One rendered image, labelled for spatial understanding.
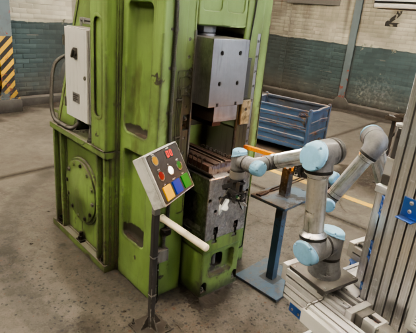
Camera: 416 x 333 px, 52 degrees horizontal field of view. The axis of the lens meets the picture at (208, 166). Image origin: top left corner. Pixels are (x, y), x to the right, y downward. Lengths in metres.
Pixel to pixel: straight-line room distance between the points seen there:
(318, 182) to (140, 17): 1.55
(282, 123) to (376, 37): 4.37
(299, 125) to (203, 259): 3.76
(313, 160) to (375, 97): 8.56
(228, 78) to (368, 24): 7.86
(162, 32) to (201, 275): 1.62
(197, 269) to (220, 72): 1.35
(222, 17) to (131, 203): 1.39
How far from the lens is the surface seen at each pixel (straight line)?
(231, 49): 2.61
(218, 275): 3.15
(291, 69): 11.19
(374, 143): 2.21
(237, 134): 3.01
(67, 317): 3.01
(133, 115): 2.86
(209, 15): 2.66
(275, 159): 2.06
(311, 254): 1.84
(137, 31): 2.77
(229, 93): 2.66
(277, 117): 6.47
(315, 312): 1.98
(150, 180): 2.17
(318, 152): 1.70
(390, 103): 10.14
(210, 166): 2.71
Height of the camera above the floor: 1.91
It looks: 20 degrees down
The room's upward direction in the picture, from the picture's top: 5 degrees clockwise
